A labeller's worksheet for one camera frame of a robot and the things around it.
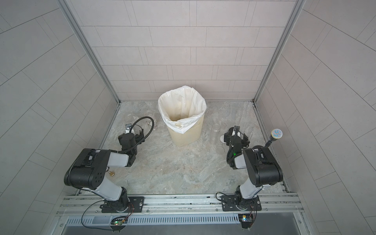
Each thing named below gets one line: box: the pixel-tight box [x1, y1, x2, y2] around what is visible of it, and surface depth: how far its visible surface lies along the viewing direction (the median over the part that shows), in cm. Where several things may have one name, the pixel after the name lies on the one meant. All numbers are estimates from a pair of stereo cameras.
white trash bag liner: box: [158, 85, 208, 134], surface depth 86 cm
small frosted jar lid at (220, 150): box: [215, 146, 225, 155], surface depth 92 cm
